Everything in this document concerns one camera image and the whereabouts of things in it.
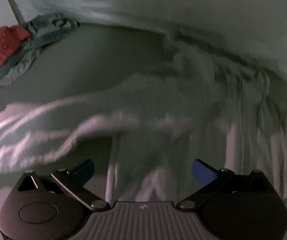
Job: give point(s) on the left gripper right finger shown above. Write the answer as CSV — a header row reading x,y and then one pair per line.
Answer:
x,y
204,174

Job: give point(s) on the red textured cloth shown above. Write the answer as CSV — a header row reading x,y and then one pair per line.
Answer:
x,y
11,39

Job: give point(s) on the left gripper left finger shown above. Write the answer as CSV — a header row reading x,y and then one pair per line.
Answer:
x,y
72,182

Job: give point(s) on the light grey zip hoodie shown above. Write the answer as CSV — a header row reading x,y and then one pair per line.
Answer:
x,y
202,104

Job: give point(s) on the white carrot print blanket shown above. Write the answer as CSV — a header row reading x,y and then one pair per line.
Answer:
x,y
253,27

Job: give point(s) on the blue denim garment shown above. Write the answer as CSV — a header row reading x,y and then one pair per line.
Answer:
x,y
45,30

